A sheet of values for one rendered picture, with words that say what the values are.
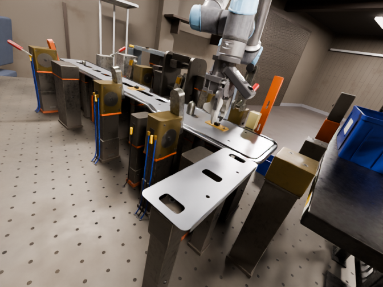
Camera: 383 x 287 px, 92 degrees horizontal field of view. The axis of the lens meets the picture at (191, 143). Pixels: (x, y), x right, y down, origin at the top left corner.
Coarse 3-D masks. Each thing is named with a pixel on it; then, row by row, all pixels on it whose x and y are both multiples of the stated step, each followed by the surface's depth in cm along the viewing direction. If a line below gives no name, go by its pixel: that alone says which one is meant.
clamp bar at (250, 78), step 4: (248, 64) 66; (252, 64) 65; (248, 68) 66; (252, 68) 65; (256, 68) 67; (248, 72) 69; (252, 72) 69; (256, 72) 68; (248, 76) 70; (252, 76) 68; (248, 80) 70; (252, 80) 68; (252, 84) 70; (240, 96) 73; (236, 100) 73; (244, 100) 71; (236, 104) 73; (240, 108) 72
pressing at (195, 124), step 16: (80, 64) 112; (96, 64) 122; (128, 80) 101; (128, 96) 78; (144, 96) 80; (160, 96) 84; (192, 128) 59; (208, 128) 62; (240, 128) 69; (224, 144) 53; (240, 144) 55; (256, 144) 58; (272, 144) 61; (256, 160) 49
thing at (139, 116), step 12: (132, 120) 61; (144, 120) 61; (132, 132) 63; (144, 132) 64; (132, 144) 65; (144, 144) 66; (132, 156) 69; (144, 156) 70; (132, 168) 71; (132, 180) 72
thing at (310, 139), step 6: (306, 138) 48; (312, 138) 48; (306, 144) 46; (312, 144) 45; (318, 144) 45; (324, 144) 46; (300, 150) 47; (306, 150) 47; (312, 150) 46; (318, 150) 45; (324, 150) 44; (306, 156) 47; (312, 156) 46; (318, 156) 45
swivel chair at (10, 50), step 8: (0, 16) 201; (0, 24) 198; (8, 24) 211; (0, 32) 201; (8, 32) 214; (0, 40) 203; (0, 48) 205; (8, 48) 219; (0, 56) 208; (8, 56) 222; (0, 64) 210; (0, 72) 211; (8, 72) 217; (16, 72) 229
